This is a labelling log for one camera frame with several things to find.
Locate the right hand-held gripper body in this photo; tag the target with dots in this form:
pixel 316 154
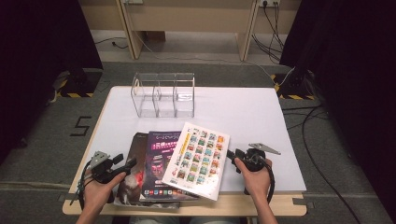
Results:
pixel 255 160

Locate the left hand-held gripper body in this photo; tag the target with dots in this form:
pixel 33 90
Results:
pixel 104 172

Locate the black and red magazine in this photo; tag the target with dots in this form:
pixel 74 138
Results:
pixel 134 183

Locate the purple magazine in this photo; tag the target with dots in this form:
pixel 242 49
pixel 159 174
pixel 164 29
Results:
pixel 155 161

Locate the white picture-grid magazine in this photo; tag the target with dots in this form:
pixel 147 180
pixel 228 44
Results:
pixel 199 158

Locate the clear acrylic book rack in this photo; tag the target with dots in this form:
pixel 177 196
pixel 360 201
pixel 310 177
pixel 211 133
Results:
pixel 184 98

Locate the person's right hand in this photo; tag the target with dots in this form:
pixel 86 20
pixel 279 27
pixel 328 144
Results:
pixel 257 183

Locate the person's left hand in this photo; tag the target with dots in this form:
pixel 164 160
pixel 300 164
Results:
pixel 99 196

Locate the white table sheet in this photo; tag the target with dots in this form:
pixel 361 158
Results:
pixel 255 124

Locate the wooden table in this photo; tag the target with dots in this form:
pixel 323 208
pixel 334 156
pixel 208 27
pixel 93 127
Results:
pixel 249 205

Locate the person's right leg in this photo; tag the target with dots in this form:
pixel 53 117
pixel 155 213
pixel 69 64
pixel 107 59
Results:
pixel 214 221

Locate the person's leg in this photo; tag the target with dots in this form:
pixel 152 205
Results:
pixel 155 221
pixel 214 221

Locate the person's left leg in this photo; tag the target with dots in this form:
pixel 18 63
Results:
pixel 155 221

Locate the hazard-striped stand base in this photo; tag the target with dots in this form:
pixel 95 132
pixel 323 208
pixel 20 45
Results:
pixel 79 82
pixel 295 85

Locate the black curtain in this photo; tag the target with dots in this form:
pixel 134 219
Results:
pixel 37 62
pixel 358 62

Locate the beige wooden desk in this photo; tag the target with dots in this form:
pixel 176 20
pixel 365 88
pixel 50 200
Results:
pixel 186 15

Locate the white wall socket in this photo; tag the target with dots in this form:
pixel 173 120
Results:
pixel 269 2

